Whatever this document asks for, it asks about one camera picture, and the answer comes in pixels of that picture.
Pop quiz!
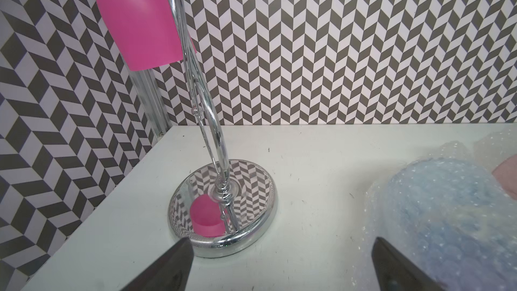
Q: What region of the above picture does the pink wrapped vase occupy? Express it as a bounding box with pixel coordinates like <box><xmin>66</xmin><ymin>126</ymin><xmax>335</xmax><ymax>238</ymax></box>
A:
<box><xmin>472</xmin><ymin>129</ymin><xmax>517</xmax><ymax>201</ymax></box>

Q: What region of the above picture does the pink plastic wine glass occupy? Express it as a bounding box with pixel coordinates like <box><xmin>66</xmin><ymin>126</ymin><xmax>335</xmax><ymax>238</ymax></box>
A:
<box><xmin>96</xmin><ymin>0</ymin><xmax>185</xmax><ymax>71</ymax></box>

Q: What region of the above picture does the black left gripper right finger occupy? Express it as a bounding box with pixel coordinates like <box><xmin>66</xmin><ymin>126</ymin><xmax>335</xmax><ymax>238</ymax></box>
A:
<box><xmin>371</xmin><ymin>237</ymin><xmax>443</xmax><ymax>291</ymax></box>

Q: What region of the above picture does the blue purple wrapped vase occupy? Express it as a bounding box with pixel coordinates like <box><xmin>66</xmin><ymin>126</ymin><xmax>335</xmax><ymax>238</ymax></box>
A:
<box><xmin>351</xmin><ymin>141</ymin><xmax>516</xmax><ymax>290</ymax></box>

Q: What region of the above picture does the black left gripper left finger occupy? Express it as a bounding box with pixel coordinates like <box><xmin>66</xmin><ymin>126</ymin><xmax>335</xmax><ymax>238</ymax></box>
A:
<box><xmin>121</xmin><ymin>238</ymin><xmax>194</xmax><ymax>291</ymax></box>

